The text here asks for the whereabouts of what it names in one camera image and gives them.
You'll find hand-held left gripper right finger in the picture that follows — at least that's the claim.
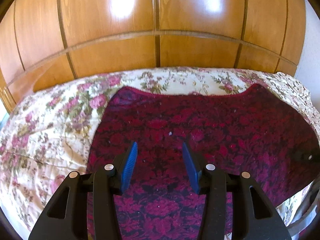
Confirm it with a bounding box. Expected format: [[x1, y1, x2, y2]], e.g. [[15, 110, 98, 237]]
[[182, 140, 292, 240]]

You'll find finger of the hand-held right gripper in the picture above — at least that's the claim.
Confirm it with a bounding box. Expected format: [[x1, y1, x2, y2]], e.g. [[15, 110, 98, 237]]
[[294, 151, 316, 163]]

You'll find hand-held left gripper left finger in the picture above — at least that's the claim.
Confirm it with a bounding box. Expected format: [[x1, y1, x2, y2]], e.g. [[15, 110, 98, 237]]
[[28, 141, 138, 240]]

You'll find maroon knitted sweater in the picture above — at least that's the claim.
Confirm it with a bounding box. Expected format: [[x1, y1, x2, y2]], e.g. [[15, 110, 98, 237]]
[[86, 84, 320, 240]]

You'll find floral bedspread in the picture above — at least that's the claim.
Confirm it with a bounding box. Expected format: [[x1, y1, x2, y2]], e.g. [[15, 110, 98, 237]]
[[0, 66, 320, 240]]

